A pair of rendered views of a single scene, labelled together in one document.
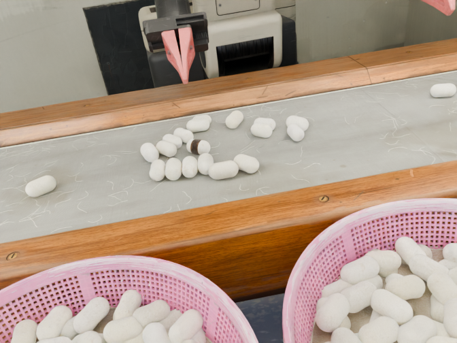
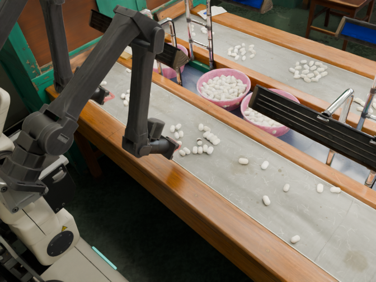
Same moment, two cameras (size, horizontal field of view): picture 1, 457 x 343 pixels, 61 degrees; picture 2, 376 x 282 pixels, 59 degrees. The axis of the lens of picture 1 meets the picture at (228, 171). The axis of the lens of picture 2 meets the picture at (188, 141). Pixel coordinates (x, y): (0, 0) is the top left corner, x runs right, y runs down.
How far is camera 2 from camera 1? 1.57 m
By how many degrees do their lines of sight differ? 89
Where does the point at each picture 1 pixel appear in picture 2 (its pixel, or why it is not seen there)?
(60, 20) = not seen: outside the picture
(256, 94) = not seen: hidden behind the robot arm
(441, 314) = (219, 94)
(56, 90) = not seen: outside the picture
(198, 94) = (166, 161)
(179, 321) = (247, 112)
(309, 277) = (227, 102)
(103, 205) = (235, 145)
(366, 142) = (173, 114)
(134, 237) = (241, 122)
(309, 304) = (230, 103)
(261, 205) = (217, 112)
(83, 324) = (259, 122)
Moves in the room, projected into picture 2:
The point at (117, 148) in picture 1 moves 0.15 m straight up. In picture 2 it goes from (211, 166) to (209, 140)
